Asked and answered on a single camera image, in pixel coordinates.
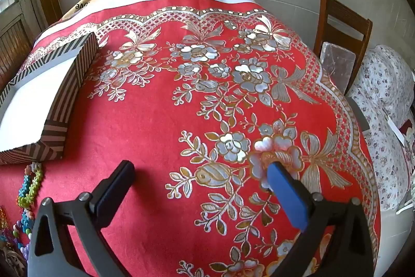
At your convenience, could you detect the wooden chair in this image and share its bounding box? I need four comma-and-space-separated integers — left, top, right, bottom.
314, 0, 373, 92

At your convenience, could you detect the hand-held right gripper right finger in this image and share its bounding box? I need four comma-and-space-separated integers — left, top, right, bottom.
266, 162, 375, 277

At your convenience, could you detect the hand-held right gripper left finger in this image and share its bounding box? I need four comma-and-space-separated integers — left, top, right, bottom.
27, 160, 137, 277

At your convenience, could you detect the red floral tablecloth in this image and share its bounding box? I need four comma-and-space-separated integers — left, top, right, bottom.
0, 6, 381, 277

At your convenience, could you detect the white tray striped rim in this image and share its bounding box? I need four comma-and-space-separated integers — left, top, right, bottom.
0, 32, 99, 165

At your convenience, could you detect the clear plastic bag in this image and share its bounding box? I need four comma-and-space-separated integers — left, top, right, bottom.
319, 42, 359, 96

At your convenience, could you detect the multicolour bead bracelet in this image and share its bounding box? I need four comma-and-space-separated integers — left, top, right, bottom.
0, 222, 25, 252

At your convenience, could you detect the purple bead bracelet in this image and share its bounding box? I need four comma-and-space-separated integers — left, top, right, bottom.
19, 245, 32, 265

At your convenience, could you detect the wooden cabinet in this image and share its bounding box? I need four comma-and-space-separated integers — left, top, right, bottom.
0, 0, 64, 92

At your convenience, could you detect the green teal flower bead bracelet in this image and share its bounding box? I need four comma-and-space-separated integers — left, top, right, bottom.
16, 162, 44, 209

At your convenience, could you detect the blue bead bracelet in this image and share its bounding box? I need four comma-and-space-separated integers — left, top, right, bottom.
13, 210, 36, 240

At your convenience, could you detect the floral bedding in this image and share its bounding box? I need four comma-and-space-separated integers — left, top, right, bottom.
345, 45, 415, 211

